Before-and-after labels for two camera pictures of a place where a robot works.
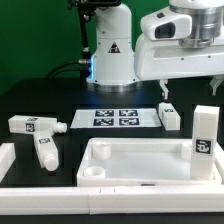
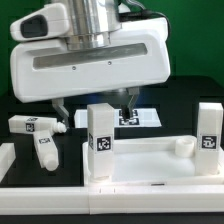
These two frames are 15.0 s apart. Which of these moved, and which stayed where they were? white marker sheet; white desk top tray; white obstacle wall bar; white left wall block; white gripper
Moved: white gripper
Stayed: white left wall block; white obstacle wall bar; white marker sheet; white desk top tray
